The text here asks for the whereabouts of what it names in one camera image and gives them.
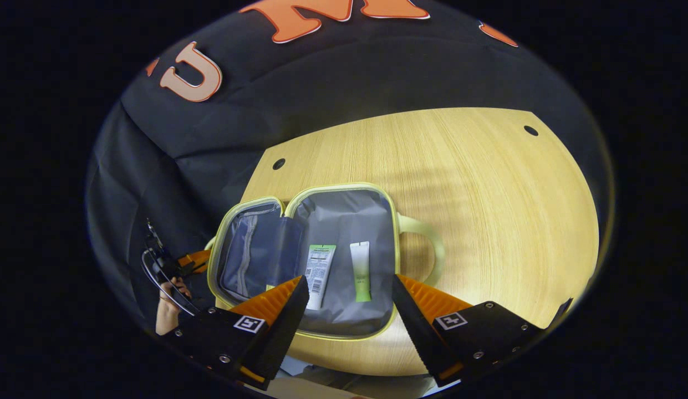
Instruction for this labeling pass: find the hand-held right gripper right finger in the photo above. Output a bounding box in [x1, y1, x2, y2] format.
[391, 274, 545, 388]

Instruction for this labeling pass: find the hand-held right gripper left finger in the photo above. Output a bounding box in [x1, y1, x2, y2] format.
[174, 275, 311, 391]

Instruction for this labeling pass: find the white tube with barcode label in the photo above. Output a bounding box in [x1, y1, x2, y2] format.
[305, 244, 337, 311]

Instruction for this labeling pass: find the green and white tube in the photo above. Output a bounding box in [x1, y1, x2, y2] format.
[349, 241, 372, 303]

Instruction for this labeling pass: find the pale green suitcase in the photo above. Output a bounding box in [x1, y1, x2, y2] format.
[205, 183, 445, 340]

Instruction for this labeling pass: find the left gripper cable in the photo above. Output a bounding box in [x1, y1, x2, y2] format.
[141, 249, 200, 318]

